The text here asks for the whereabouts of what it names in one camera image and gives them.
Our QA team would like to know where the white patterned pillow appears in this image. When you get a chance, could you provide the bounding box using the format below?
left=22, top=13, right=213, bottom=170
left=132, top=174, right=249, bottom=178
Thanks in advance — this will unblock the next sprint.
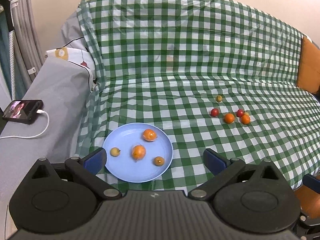
left=45, top=47, right=96, bottom=80

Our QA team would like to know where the white charging cable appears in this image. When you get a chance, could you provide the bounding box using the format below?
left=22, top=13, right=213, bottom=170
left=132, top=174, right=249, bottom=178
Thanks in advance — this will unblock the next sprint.
left=0, top=109, right=50, bottom=140

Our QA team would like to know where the tan round fruit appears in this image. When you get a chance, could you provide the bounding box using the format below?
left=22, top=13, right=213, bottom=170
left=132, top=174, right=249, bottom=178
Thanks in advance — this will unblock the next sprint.
left=153, top=157, right=165, bottom=166

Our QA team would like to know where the black white mop handle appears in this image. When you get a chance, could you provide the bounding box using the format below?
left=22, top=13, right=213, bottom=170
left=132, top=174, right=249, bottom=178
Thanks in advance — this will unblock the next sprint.
left=1, top=0, right=16, bottom=100

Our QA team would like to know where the wrapped orange fruit centre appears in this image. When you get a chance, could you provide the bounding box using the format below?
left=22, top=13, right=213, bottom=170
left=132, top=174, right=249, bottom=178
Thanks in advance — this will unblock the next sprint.
left=131, top=145, right=146, bottom=161

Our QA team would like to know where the small green-yellow fruit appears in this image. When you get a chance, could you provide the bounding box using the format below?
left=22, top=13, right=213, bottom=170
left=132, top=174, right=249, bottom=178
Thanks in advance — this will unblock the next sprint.
left=216, top=95, right=222, bottom=102

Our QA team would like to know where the orange tomato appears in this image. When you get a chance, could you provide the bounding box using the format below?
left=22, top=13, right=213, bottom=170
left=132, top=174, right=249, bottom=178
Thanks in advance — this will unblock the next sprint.
left=223, top=113, right=235, bottom=124
left=240, top=114, right=251, bottom=125

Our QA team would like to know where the wrapped orange fruit back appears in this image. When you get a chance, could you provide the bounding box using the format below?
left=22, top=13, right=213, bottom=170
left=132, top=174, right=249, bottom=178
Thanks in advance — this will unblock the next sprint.
left=143, top=129, right=157, bottom=142

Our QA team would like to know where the grey sofa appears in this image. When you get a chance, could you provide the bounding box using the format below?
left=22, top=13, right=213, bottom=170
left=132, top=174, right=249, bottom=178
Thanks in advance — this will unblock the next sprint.
left=0, top=11, right=101, bottom=203

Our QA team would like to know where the black smartphone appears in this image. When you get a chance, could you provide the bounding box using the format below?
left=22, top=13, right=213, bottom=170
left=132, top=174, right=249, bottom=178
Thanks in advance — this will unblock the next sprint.
left=2, top=100, right=43, bottom=125

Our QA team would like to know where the grey curtain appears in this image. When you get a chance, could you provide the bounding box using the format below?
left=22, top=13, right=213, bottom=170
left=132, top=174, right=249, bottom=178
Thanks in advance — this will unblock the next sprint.
left=11, top=0, right=44, bottom=99

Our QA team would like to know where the red cherry tomato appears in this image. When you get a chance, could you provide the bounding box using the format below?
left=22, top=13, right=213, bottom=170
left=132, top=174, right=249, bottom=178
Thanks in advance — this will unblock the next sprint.
left=210, top=108, right=220, bottom=117
left=236, top=109, right=244, bottom=118

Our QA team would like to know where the green white checkered cloth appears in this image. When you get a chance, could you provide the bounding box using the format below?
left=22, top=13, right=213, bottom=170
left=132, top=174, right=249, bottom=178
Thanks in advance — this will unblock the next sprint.
left=76, top=0, right=319, bottom=191

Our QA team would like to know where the wrapped orange fruit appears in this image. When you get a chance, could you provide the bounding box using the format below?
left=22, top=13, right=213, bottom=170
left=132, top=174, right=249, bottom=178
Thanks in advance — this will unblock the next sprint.
left=131, top=145, right=146, bottom=161
left=143, top=129, right=157, bottom=142

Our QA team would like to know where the orange cushion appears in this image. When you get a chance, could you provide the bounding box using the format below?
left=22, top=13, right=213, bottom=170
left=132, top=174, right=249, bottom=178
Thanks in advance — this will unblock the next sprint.
left=297, top=36, right=320, bottom=95

